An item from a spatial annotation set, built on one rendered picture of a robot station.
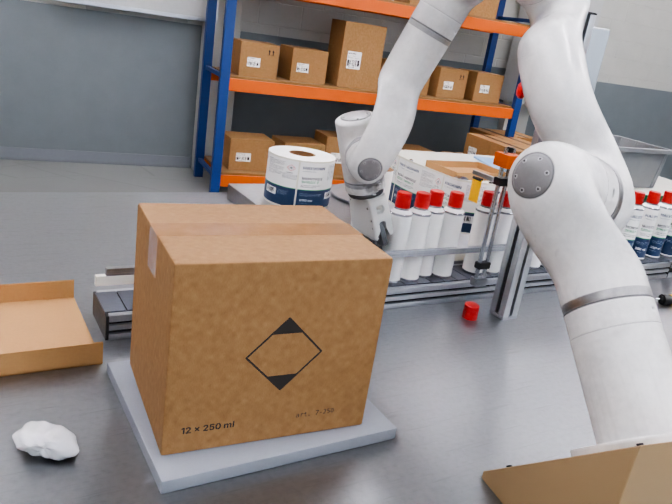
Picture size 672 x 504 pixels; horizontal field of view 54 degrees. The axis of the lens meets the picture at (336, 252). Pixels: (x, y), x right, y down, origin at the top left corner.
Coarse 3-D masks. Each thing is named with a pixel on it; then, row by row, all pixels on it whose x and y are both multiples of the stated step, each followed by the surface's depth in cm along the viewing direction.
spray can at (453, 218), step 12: (456, 192) 150; (456, 204) 150; (444, 216) 151; (456, 216) 150; (444, 228) 152; (456, 228) 151; (444, 240) 152; (456, 240) 153; (444, 264) 154; (444, 276) 155
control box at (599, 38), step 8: (592, 32) 132; (600, 32) 132; (608, 32) 131; (592, 40) 132; (600, 40) 132; (592, 48) 133; (600, 48) 132; (592, 56) 133; (600, 56) 133; (592, 64) 134; (600, 64) 134; (592, 72) 134; (592, 80) 135; (592, 88) 135
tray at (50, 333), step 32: (0, 288) 120; (32, 288) 123; (64, 288) 126; (0, 320) 115; (32, 320) 117; (64, 320) 119; (0, 352) 106; (32, 352) 101; (64, 352) 104; (96, 352) 106
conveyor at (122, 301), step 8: (456, 272) 161; (464, 272) 161; (528, 272) 169; (536, 272) 170; (544, 272) 171; (400, 280) 150; (424, 280) 152; (432, 280) 153; (440, 280) 154; (448, 280) 154; (456, 280) 156; (96, 296) 120; (104, 296) 120; (112, 296) 120; (120, 296) 121; (128, 296) 121; (104, 304) 117; (112, 304) 117; (120, 304) 118; (128, 304) 118; (104, 312) 114; (112, 312) 115
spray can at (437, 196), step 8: (432, 192) 148; (440, 192) 148; (432, 200) 148; (440, 200) 148; (432, 208) 149; (440, 208) 149; (432, 216) 148; (440, 216) 149; (432, 224) 149; (440, 224) 150; (432, 232) 150; (432, 240) 150; (424, 256) 152; (432, 256) 152; (424, 264) 152; (432, 264) 153; (424, 272) 153
